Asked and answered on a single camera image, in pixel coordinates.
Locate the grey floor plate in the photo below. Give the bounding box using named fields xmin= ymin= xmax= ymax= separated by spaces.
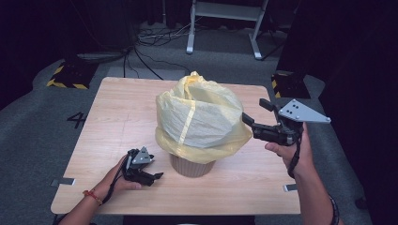
xmin=106 ymin=66 xmax=186 ymax=81

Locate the person's right hand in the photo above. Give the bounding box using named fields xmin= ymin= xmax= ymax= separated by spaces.
xmin=265 ymin=122 xmax=314 ymax=177

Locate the tangle of floor cables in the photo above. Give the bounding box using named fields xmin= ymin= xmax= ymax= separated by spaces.
xmin=136 ymin=17 xmax=201 ymax=48

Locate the person's left hand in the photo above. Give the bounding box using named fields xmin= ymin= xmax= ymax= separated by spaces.
xmin=93 ymin=155 xmax=143 ymax=200

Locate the black right gripper strap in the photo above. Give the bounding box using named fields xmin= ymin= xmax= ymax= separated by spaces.
xmin=286 ymin=125 xmax=304 ymax=180

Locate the black gripper strap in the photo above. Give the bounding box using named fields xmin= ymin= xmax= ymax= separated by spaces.
xmin=286 ymin=125 xmax=304 ymax=180
xmin=102 ymin=154 xmax=130 ymax=204

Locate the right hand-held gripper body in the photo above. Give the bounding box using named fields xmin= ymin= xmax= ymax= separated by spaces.
xmin=253 ymin=98 xmax=331 ymax=146

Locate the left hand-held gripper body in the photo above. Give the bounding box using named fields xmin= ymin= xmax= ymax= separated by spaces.
xmin=122 ymin=145 xmax=156 ymax=188

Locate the black yellow striped floor plate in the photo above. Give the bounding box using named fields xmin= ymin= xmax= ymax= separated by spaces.
xmin=270 ymin=72 xmax=312 ymax=99
xmin=46 ymin=59 xmax=99 ymax=90

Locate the black wristband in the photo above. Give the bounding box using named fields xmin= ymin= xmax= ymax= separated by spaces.
xmin=328 ymin=195 xmax=341 ymax=225

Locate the grey slatted waste bin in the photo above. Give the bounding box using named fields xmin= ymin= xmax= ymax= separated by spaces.
xmin=168 ymin=153 xmax=218 ymax=178

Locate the yellow plastic bag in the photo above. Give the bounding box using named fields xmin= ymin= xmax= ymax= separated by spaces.
xmin=155 ymin=70 xmax=253 ymax=165

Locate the red cord bracelet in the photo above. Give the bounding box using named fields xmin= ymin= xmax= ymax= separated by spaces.
xmin=82 ymin=188 xmax=103 ymax=206

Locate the black floor cable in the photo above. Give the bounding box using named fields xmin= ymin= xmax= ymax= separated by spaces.
xmin=122 ymin=48 xmax=132 ymax=79
xmin=133 ymin=46 xmax=164 ymax=81

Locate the grey metal stand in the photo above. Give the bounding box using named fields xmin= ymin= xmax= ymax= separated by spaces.
xmin=186 ymin=0 xmax=269 ymax=60

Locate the dark curtain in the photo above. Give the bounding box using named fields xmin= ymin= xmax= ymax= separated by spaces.
xmin=276 ymin=0 xmax=398 ymax=225
xmin=0 ymin=0 xmax=137 ymax=121

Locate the black left gripper strap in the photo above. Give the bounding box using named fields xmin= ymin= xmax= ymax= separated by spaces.
xmin=102 ymin=154 xmax=130 ymax=204

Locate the black caster wheel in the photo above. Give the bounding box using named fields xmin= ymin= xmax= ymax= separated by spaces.
xmin=355 ymin=196 xmax=369 ymax=210

